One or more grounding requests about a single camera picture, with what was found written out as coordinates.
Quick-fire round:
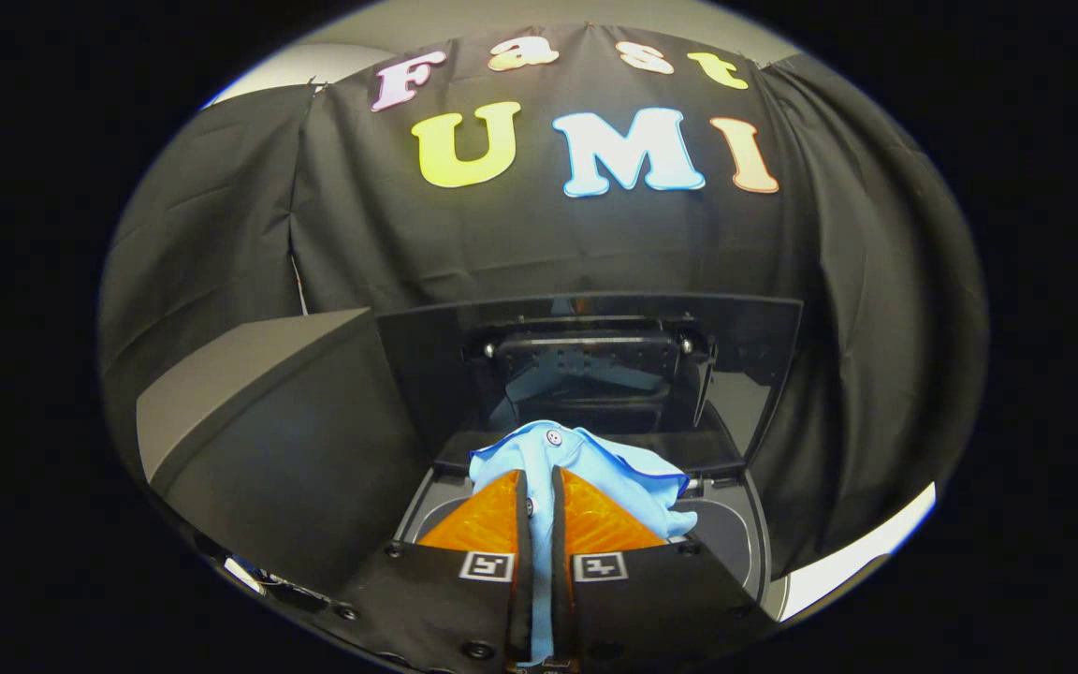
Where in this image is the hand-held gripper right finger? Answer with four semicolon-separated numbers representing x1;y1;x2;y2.
551;466;779;670

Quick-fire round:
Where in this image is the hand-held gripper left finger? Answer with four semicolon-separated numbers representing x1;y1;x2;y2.
333;468;535;674

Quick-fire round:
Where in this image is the light blue polo shirt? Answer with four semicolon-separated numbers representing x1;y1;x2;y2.
469;420;699;667

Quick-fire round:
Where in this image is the dark glass washing machine lid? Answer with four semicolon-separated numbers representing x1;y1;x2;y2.
376;293;804;474

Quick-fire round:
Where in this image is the grey cabinet with black top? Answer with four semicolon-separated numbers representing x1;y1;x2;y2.
135;309;432;600

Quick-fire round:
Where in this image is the white flat panel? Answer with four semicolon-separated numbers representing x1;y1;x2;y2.
778;482;938;623

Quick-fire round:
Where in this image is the black backdrop cloth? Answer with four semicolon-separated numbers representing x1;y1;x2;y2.
97;23;989;581

